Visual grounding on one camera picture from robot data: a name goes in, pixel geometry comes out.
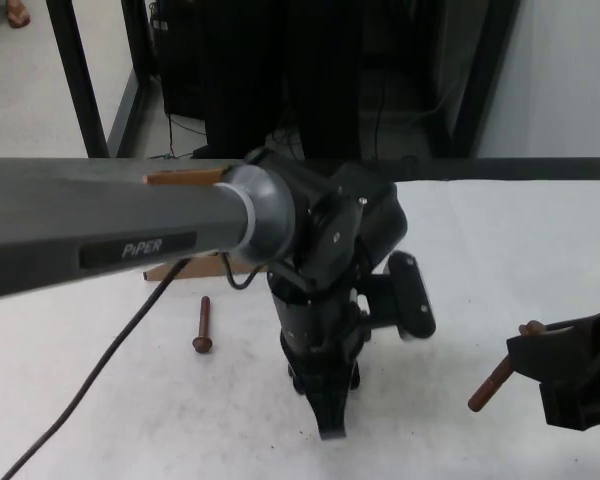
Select brown bolt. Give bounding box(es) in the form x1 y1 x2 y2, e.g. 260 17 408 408
191 295 213 354
468 321 576 413

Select cardboard box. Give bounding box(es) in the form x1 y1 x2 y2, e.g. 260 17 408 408
142 168 270 283

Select person's legs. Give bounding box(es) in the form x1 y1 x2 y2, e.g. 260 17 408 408
199 0 369 161

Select person's foot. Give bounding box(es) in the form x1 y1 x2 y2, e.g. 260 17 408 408
6 0 32 29

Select thin black cable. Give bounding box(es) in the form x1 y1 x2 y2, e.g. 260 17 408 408
218 251 269 292

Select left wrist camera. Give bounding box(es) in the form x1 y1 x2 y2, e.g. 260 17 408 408
385 251 437 342

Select thick black cable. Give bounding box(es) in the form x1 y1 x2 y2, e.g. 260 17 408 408
0 257 190 480

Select black metal table frame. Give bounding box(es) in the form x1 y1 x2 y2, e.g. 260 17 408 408
46 0 154 159

